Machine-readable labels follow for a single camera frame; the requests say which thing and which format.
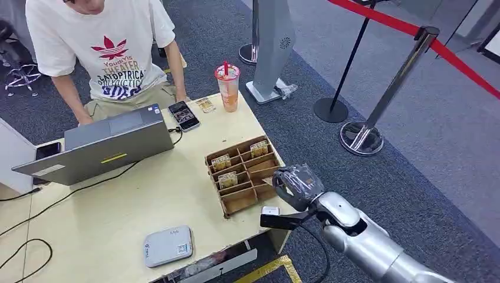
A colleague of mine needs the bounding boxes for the person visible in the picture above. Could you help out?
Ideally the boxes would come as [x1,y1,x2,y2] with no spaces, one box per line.
[25,0,191,127]

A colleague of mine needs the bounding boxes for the black office chair chrome base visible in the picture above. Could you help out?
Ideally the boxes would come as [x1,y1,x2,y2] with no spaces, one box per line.
[0,19,42,98]

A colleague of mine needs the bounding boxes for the orange drink cup red straw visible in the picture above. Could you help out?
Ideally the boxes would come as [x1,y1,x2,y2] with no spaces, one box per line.
[213,60,241,113]

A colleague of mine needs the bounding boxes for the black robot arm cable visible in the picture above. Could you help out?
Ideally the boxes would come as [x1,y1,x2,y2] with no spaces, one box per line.
[297,224,331,283]

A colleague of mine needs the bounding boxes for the thin black pole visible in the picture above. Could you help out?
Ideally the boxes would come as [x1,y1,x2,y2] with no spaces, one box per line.
[435,0,480,60]

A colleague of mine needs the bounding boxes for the chrome stanchion with wide base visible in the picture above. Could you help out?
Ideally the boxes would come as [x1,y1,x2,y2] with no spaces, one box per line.
[338,26,441,157]

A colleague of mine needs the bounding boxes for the black stanchion with round base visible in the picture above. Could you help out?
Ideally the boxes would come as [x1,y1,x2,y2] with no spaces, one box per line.
[313,0,378,124]

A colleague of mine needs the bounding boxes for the flat grey square device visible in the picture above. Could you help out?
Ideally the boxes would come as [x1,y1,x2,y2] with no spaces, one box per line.
[143,225,194,269]

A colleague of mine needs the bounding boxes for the chrome stanchion behind kiosk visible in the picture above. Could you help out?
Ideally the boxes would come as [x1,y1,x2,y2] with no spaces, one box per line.
[238,0,261,66]

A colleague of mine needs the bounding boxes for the grey kiosk stand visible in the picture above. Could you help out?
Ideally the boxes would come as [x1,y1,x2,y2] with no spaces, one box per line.
[246,0,298,105]

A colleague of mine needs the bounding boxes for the looped black cable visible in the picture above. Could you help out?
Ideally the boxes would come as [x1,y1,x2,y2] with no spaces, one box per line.
[0,238,54,283]

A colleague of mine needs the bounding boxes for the wooden compartment card box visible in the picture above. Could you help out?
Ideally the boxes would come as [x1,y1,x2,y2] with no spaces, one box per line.
[204,135,288,218]

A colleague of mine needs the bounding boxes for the white cabinet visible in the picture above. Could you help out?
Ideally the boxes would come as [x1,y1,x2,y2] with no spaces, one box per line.
[0,117,38,194]

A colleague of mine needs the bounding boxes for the smartphone with lit screen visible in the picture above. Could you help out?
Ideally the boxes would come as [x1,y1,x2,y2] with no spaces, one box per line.
[167,100,201,133]

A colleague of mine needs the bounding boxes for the crumpled clear plastic bag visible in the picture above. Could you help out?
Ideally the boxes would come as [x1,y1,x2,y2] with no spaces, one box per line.
[275,78,299,101]

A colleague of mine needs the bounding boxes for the long black laptop cable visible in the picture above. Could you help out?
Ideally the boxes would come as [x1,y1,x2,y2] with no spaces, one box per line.
[0,127,183,238]

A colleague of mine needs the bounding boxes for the black phone with dark screen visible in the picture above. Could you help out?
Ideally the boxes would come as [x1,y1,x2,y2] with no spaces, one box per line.
[35,141,63,161]

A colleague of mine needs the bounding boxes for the short black cable with plug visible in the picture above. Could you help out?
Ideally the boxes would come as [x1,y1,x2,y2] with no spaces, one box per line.
[0,187,42,202]

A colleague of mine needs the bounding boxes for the grey open laptop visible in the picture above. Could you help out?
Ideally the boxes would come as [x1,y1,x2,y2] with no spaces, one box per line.
[11,103,175,187]

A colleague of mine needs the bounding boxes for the red barrier belt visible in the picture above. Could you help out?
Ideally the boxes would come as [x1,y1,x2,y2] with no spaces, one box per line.
[327,0,500,100]

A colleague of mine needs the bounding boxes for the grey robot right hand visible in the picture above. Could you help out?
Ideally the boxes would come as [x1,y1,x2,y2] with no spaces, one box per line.
[272,164,325,212]

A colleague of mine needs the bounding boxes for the black framed sign stand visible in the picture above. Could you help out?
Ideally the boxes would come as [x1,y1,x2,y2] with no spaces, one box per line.
[476,23,500,65]

